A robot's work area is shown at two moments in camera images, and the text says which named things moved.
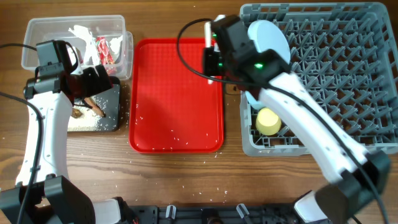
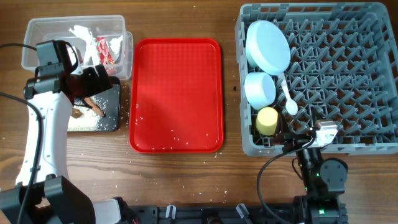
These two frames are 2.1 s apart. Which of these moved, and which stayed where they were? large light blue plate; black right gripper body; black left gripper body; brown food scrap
Moved: black right gripper body
Stayed: black left gripper body; brown food scrap; large light blue plate
